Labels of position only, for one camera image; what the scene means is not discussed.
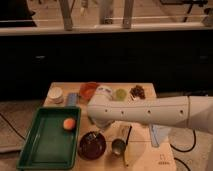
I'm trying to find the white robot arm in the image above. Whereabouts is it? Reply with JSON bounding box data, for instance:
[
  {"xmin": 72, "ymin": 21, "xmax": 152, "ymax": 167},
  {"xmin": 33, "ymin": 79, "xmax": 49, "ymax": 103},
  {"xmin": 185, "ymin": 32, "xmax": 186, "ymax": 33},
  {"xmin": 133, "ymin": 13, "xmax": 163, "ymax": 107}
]
[{"xmin": 87, "ymin": 86, "xmax": 213, "ymax": 134}]

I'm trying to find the purple bowl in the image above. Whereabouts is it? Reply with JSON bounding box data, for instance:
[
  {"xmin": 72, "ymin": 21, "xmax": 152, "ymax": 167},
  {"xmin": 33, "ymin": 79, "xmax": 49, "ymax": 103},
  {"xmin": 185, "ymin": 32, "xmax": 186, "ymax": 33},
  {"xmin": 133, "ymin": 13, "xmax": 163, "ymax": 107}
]
[{"xmin": 78, "ymin": 131, "xmax": 106, "ymax": 160}]

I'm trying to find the orange bowl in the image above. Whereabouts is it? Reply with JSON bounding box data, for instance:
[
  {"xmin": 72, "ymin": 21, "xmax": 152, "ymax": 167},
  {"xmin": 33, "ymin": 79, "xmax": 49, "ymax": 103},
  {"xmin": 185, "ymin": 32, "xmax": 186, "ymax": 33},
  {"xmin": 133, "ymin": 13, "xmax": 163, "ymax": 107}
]
[{"xmin": 79, "ymin": 82, "xmax": 99, "ymax": 101}]

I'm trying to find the green cucumber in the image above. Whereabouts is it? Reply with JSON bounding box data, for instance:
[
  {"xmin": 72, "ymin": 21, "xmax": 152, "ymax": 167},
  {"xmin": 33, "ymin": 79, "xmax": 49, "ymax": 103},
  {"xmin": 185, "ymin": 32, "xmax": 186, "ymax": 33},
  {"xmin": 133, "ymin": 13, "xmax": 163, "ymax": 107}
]
[{"xmin": 88, "ymin": 116, "xmax": 94, "ymax": 125}]

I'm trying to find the small metal cup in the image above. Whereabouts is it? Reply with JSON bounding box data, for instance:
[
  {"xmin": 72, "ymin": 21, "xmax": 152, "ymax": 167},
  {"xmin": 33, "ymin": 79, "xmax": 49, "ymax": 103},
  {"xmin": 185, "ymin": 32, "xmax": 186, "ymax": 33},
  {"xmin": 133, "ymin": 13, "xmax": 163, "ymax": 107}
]
[{"xmin": 112, "ymin": 139, "xmax": 126, "ymax": 155}]

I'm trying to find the orange peach fruit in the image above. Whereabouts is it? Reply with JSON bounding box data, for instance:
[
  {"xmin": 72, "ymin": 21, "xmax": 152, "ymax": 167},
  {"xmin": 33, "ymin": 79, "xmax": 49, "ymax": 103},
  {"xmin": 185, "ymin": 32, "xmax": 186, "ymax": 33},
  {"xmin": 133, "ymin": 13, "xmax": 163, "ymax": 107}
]
[{"xmin": 63, "ymin": 118, "xmax": 76, "ymax": 131}]

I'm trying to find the green plastic cup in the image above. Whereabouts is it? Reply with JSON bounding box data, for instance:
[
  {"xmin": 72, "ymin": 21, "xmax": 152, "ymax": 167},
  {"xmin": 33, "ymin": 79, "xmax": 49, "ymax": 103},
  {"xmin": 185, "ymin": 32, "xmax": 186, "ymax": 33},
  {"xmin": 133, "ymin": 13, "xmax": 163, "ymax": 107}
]
[{"xmin": 115, "ymin": 89, "xmax": 127, "ymax": 101}]

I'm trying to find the yellow banana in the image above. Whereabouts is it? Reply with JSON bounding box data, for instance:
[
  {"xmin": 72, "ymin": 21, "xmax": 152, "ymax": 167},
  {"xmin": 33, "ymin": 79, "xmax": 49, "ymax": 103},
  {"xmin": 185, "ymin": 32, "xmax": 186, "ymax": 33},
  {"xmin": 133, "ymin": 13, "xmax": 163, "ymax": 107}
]
[{"xmin": 123, "ymin": 146, "xmax": 130, "ymax": 167}]

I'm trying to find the brown grape bunch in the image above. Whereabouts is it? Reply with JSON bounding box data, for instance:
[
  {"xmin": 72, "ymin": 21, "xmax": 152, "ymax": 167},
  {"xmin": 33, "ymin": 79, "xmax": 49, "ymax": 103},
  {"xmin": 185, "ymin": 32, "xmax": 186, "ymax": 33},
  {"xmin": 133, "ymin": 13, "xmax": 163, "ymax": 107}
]
[{"xmin": 130, "ymin": 85, "xmax": 145, "ymax": 99}]

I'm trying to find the white paper cup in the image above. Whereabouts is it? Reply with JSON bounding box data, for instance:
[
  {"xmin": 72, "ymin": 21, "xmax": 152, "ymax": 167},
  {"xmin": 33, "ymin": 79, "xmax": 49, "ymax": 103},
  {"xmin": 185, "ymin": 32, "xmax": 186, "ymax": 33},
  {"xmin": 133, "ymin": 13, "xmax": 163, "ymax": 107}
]
[{"xmin": 48, "ymin": 87, "xmax": 63, "ymax": 104}]

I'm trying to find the blue white cloth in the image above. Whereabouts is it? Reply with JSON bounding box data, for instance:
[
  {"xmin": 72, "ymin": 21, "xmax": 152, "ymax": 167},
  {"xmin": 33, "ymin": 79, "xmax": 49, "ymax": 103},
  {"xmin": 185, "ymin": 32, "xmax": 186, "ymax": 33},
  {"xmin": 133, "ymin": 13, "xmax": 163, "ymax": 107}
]
[{"xmin": 149, "ymin": 125, "xmax": 171, "ymax": 148}]

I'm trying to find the green plastic tray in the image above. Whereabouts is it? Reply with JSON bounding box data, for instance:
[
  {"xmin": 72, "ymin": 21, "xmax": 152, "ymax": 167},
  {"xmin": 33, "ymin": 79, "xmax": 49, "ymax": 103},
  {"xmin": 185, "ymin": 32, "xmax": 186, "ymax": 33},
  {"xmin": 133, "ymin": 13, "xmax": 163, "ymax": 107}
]
[{"xmin": 17, "ymin": 107, "xmax": 81, "ymax": 171}]

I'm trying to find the black cable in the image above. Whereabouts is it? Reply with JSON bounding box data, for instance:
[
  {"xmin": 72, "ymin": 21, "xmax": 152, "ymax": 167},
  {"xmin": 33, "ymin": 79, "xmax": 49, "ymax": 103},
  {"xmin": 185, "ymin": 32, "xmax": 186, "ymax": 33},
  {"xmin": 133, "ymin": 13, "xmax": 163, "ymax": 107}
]
[{"xmin": 170, "ymin": 129, "xmax": 198, "ymax": 171}]

